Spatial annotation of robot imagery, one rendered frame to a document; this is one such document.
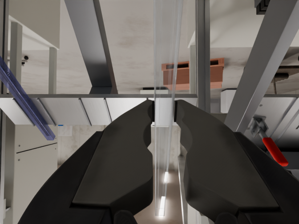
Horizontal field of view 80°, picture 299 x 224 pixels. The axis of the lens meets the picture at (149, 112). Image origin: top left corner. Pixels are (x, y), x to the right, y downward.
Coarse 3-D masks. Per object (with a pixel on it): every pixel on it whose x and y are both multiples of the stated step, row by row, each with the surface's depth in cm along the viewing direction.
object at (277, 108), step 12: (264, 96) 34; (276, 96) 34; (288, 96) 33; (264, 108) 35; (276, 108) 35; (288, 108) 35; (276, 120) 38; (288, 120) 38; (276, 132) 40; (288, 132) 40; (264, 144) 43; (276, 144) 43; (288, 144) 43
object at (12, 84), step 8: (0, 56) 24; (0, 64) 24; (0, 72) 25; (8, 72) 25; (8, 80) 26; (16, 80) 27; (8, 88) 27; (16, 88) 27; (16, 96) 28; (24, 96) 28; (24, 104) 29; (32, 104) 30; (32, 112) 31; (32, 120) 32; (40, 120) 32; (40, 128) 34; (48, 128) 35; (48, 136) 36
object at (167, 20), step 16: (160, 0) 8; (176, 0) 8; (160, 16) 9; (176, 16) 9; (160, 32) 9; (176, 32) 9; (160, 48) 10; (176, 48) 10; (160, 64) 10; (176, 64) 10; (160, 80) 11; (160, 96) 12; (160, 112) 13; (160, 128) 14; (160, 144) 15; (160, 160) 17; (160, 176) 19; (160, 192) 21; (160, 208) 25
